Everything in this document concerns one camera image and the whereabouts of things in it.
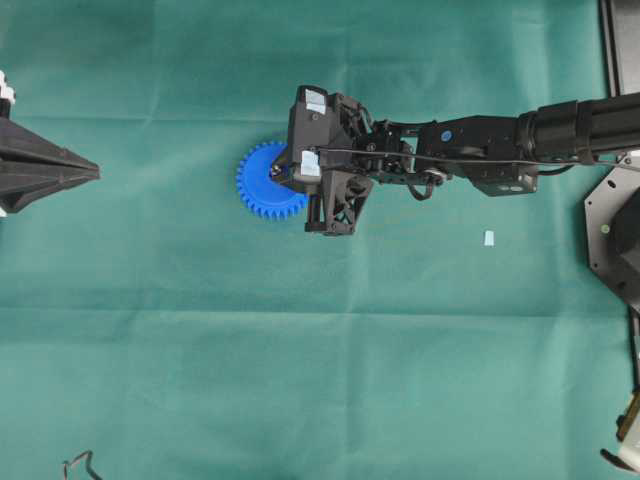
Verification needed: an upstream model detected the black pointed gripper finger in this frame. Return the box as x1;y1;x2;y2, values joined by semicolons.
1;117;100;214

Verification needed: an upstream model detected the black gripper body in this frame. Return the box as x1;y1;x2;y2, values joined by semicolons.
329;93;445;200

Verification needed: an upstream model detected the black lattice gripper finger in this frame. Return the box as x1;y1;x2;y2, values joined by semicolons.
305;170;373;236

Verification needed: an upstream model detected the blue plastic gear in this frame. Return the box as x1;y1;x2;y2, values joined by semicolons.
235;141;308;221

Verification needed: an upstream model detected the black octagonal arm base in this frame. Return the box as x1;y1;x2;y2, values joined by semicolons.
584;151;639;310

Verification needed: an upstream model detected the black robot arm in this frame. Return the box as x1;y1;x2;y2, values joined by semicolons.
235;86;639;236

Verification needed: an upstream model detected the green table cloth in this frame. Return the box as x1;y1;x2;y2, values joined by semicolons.
1;1;633;479

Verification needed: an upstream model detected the white yellow device corner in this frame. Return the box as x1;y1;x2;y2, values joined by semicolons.
600;390;639;475

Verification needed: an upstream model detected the thin black cable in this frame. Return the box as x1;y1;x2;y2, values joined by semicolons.
307;145;640;171

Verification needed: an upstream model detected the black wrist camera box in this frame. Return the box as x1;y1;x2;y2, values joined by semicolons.
287;85;340;191

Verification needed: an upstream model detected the black metal frame rail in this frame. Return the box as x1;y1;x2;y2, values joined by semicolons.
599;0;640;97

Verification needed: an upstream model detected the bent black wire clip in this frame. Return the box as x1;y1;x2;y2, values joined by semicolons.
61;450;104;480

